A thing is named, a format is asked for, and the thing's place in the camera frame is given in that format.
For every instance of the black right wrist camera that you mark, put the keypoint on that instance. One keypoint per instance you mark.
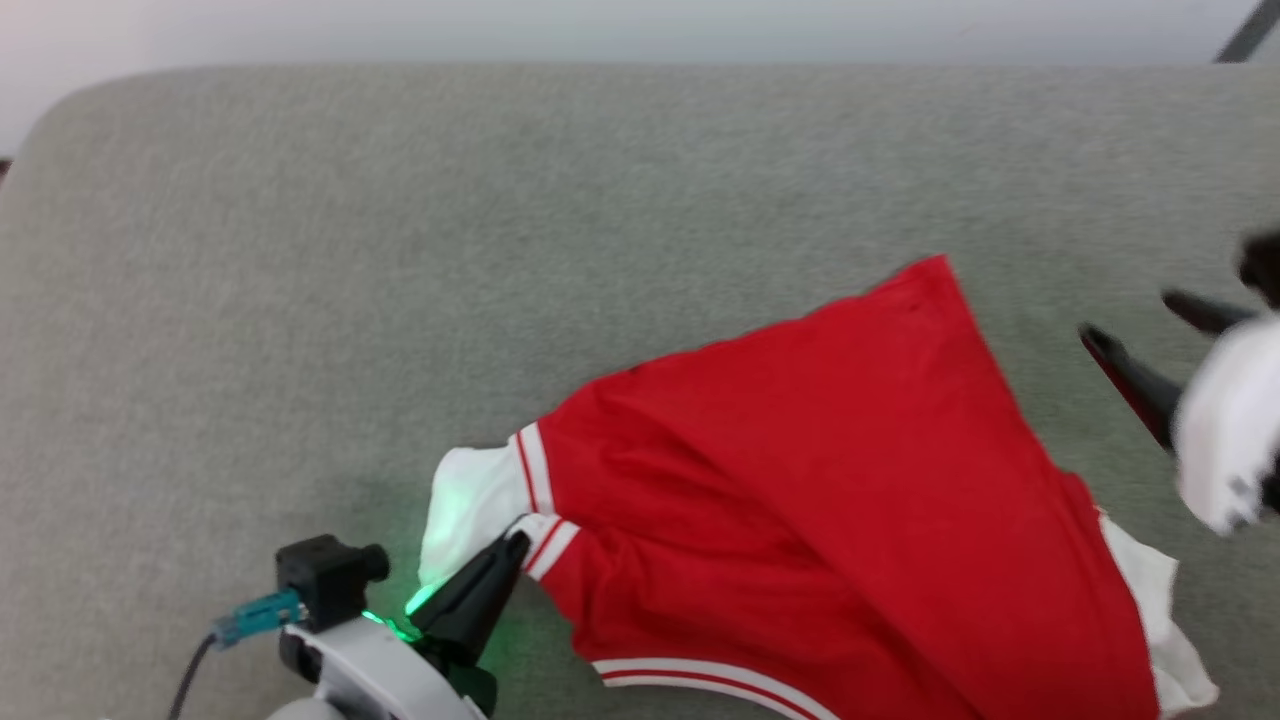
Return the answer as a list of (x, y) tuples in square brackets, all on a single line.
[(1265, 265)]

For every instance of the red basketball jersey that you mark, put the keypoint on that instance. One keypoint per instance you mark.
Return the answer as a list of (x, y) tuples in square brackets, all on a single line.
[(820, 480)]

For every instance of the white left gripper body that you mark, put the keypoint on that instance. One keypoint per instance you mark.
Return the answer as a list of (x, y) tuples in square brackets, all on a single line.
[(380, 670)]

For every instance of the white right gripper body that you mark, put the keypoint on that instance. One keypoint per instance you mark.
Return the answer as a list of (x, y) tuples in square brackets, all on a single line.
[(1230, 420)]

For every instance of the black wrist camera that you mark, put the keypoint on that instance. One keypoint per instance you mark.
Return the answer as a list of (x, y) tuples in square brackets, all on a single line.
[(325, 580), (1265, 265)]

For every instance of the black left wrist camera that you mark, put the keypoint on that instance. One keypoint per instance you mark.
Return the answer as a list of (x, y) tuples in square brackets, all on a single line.
[(325, 580)]

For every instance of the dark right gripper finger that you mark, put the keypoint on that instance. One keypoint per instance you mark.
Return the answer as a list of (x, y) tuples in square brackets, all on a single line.
[(1210, 315), (1140, 380)]

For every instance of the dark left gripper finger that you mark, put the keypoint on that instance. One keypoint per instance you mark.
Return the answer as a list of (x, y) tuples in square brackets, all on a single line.
[(465, 585), (490, 610)]

